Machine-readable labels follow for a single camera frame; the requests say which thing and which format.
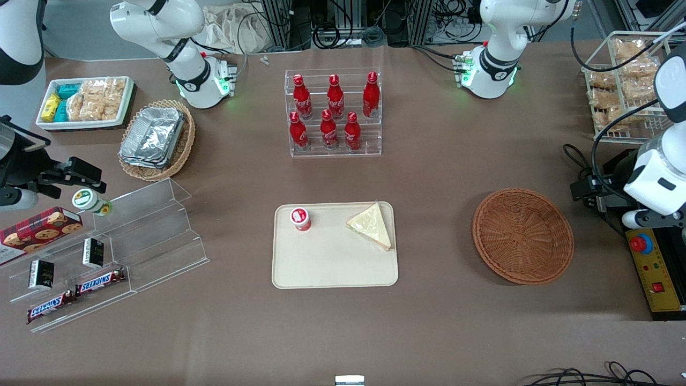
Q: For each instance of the teal snack box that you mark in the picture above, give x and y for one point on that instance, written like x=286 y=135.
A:
x=68 y=90
x=61 y=111

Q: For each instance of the clear acrylic step display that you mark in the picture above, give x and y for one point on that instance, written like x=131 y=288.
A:
x=161 y=236

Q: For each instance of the red plaid cookie box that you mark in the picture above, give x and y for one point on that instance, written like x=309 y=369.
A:
x=37 y=230

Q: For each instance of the clear acrylic bottle rack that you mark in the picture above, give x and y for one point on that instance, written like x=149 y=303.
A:
x=370 y=140

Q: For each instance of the beige cloth bag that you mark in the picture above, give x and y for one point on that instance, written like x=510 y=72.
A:
x=236 y=29

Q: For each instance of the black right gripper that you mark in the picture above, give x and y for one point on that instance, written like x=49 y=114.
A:
x=20 y=163

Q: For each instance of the clear rice cracker packet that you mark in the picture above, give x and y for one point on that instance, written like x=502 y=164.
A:
x=94 y=87
x=92 y=108
x=111 y=107
x=75 y=107
x=115 y=86

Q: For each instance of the green lidded cup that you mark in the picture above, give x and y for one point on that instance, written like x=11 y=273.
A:
x=87 y=199

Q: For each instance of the round brown wicker basket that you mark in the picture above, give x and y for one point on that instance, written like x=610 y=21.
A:
x=522 y=236

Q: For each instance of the beige plastic tray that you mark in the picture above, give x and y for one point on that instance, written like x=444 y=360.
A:
x=332 y=262

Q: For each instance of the small black box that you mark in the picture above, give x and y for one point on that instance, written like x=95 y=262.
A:
x=93 y=253
x=41 y=274

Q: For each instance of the red lidded cup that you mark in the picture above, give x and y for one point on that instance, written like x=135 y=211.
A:
x=300 y=217

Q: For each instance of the snickers chocolate bar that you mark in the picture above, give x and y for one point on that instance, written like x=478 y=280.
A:
x=101 y=281
x=51 y=306

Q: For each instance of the white rectangular snack tray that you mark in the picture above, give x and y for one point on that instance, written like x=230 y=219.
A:
x=80 y=124

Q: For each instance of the red cola bottle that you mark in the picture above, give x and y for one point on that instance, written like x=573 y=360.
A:
x=328 y=130
x=302 y=99
x=371 y=96
x=352 y=133
x=335 y=99
x=298 y=133

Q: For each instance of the white device edge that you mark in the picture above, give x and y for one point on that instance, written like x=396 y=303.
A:
x=349 y=381

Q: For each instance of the oval light wicker basket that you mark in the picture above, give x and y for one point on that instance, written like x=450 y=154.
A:
x=185 y=145

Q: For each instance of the clear fried snack packet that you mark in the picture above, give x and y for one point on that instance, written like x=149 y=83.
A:
x=616 y=118
x=603 y=80
x=603 y=99
x=640 y=68
x=638 y=90
x=629 y=48

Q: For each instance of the yellow snack box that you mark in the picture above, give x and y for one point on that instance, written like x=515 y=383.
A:
x=51 y=106

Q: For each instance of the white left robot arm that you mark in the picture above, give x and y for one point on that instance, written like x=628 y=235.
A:
x=504 y=32

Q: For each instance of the black equipment cart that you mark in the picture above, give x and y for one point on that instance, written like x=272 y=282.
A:
x=664 y=316

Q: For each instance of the yellow emergency stop panel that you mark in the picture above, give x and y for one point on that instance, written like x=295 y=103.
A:
x=656 y=273

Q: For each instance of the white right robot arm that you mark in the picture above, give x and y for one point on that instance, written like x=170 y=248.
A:
x=161 y=21

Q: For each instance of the triangular sandwich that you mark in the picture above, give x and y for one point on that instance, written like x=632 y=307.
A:
x=372 y=226

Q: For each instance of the aluminium frame rack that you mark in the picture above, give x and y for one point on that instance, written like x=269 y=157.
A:
x=278 y=21

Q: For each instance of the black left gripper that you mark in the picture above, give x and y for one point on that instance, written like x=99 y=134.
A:
x=616 y=176

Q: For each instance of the foil container stack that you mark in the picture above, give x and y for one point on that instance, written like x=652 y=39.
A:
x=153 y=136

